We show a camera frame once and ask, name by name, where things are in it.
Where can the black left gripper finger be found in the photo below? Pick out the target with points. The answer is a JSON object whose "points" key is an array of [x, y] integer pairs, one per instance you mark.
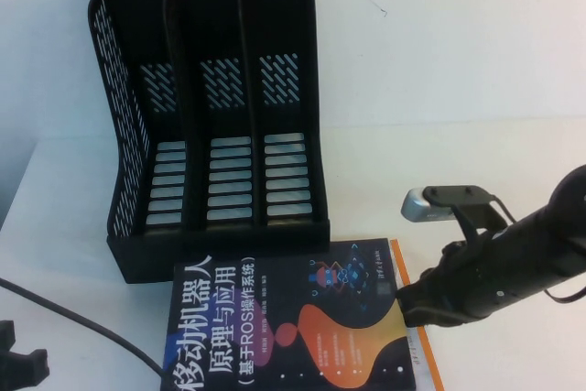
{"points": [[27, 366], [5, 336]]}

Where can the dark mobile robot book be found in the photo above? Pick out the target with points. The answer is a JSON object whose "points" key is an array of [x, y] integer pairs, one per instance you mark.
{"points": [[284, 318]]}

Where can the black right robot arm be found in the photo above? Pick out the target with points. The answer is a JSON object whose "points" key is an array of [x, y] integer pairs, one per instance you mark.
{"points": [[545, 249]]}

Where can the black plastic book stand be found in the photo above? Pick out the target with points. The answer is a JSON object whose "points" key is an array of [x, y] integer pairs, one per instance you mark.
{"points": [[215, 11]]}

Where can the white orange-edged ROS2 book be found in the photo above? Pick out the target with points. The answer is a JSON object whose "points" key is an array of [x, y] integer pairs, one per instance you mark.
{"points": [[428, 356]]}

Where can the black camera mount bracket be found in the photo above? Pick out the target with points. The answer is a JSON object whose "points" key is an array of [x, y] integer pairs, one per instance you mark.
{"points": [[458, 194]]}

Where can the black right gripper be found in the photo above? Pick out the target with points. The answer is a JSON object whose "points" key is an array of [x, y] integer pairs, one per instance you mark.
{"points": [[471, 281]]}

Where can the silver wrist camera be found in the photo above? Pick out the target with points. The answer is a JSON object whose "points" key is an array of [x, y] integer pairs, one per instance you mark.
{"points": [[419, 208]]}

